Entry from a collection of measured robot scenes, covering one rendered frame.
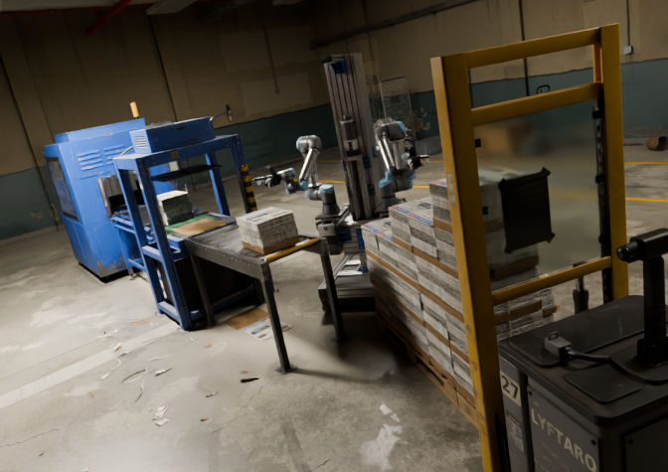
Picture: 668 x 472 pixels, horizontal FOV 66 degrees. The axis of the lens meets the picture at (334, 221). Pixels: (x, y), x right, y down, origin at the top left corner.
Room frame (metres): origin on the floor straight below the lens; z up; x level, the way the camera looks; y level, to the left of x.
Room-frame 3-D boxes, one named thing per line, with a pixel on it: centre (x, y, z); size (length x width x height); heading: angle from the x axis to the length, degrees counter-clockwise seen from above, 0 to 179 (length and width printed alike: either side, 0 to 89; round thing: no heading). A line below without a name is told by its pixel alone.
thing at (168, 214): (5.18, 1.60, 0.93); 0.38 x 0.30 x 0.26; 35
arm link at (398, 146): (3.96, -0.59, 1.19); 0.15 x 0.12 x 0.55; 96
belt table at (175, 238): (4.71, 1.27, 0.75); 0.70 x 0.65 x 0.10; 35
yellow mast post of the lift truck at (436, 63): (1.84, -0.49, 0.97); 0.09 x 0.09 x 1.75; 15
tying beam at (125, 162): (4.71, 1.27, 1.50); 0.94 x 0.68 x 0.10; 125
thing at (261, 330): (3.91, 0.71, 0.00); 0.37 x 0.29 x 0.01; 35
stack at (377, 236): (3.05, -0.51, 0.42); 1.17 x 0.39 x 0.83; 15
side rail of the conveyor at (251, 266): (3.73, 0.89, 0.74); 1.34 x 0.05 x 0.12; 35
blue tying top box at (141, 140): (4.71, 1.27, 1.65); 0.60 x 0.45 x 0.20; 125
